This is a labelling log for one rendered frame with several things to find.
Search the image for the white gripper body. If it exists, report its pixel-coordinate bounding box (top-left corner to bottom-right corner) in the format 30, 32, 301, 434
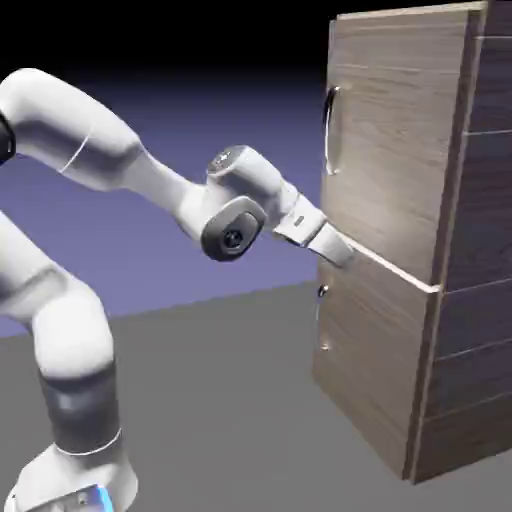
307, 222, 356, 269

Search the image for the large wooden cabinet door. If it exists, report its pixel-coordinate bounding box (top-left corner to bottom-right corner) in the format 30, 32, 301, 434
320, 0, 489, 295

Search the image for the small wooden cabinet door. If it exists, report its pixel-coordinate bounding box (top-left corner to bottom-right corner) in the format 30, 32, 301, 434
311, 246, 444, 481

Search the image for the wooden cabinet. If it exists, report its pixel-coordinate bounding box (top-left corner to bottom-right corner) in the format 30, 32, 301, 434
311, 0, 512, 486

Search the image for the short curved metal handle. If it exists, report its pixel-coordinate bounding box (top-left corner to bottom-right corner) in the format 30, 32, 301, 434
315, 284, 331, 352

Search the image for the long curved metal handle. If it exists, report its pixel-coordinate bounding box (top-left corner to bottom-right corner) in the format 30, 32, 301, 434
322, 85, 341, 176

